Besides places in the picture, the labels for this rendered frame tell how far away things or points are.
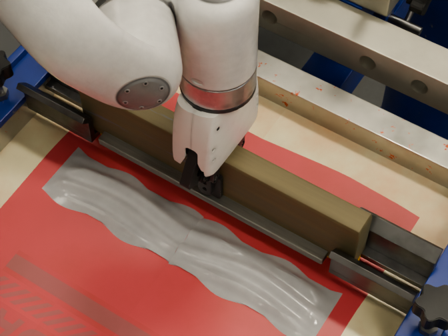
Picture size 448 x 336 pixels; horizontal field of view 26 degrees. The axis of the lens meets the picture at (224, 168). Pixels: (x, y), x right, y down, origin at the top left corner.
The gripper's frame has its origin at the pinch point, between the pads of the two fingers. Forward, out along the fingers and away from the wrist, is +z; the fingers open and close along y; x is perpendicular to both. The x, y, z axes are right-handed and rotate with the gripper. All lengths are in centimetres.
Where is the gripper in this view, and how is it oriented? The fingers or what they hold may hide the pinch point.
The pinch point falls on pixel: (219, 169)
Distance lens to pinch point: 107.0
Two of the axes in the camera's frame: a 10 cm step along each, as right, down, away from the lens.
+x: 8.4, 4.5, -3.0
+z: 0.0, 5.6, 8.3
